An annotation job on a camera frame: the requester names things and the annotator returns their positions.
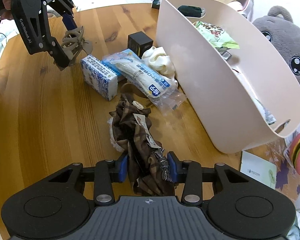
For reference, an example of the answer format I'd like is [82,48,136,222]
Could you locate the blue white porcelain-pattern box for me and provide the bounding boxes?
[81,55,118,101]

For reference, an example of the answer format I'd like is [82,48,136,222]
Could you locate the blue white plastic packet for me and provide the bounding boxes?
[102,49,186,114]

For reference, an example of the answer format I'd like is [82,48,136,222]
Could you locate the white green paper card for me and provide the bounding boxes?
[240,151,277,189]

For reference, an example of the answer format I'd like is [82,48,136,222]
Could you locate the small black box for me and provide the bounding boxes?
[127,31,153,58]

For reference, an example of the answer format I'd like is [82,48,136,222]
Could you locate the silver green snack bag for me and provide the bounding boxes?
[249,89,276,125]

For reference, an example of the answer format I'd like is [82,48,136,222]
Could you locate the beige plastic storage basket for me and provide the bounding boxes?
[156,0,300,153]

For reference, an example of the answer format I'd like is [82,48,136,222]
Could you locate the cream cloth scrunchie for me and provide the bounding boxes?
[141,46,178,86]

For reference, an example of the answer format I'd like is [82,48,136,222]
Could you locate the dark green tissue pack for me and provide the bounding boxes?
[152,0,205,18]

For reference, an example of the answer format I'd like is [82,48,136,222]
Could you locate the grey cat plush toy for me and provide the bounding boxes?
[253,6,300,85]

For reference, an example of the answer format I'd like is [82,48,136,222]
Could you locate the red white headphones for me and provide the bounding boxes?
[182,0,254,22]

